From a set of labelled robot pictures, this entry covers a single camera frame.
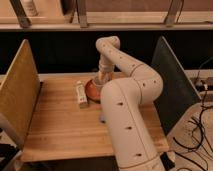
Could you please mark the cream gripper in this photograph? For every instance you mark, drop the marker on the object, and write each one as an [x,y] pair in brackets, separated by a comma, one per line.
[105,70]

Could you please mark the white ceramic cup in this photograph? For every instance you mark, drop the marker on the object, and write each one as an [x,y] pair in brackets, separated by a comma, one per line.
[97,82]

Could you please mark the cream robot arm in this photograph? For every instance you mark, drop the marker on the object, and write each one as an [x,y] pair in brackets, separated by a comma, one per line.
[133,146]

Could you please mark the orange saucer plate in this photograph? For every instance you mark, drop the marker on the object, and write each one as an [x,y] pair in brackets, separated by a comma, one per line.
[93,91]

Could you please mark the white small carton box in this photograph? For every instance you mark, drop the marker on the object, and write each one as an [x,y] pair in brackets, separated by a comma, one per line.
[81,95]

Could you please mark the blue sponge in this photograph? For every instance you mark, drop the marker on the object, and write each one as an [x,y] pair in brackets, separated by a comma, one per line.
[102,118]

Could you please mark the wooden shelf ledge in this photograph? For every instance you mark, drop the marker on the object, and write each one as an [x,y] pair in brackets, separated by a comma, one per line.
[129,21]

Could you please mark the right dark side panel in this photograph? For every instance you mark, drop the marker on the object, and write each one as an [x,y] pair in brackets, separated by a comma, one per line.
[179,93]

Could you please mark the left wooden side panel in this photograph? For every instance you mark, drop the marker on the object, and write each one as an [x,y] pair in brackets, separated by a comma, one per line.
[18,94]

